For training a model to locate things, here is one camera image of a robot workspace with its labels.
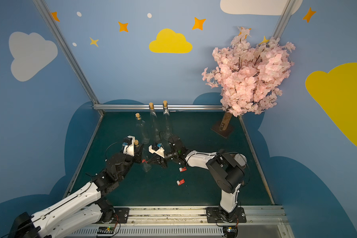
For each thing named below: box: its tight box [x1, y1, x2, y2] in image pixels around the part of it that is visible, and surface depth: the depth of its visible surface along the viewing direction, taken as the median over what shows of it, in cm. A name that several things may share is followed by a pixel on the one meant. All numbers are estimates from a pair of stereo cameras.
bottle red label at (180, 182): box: [176, 178, 185, 186], surface depth 87 cm
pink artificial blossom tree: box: [201, 26, 297, 139], surface depth 72 cm
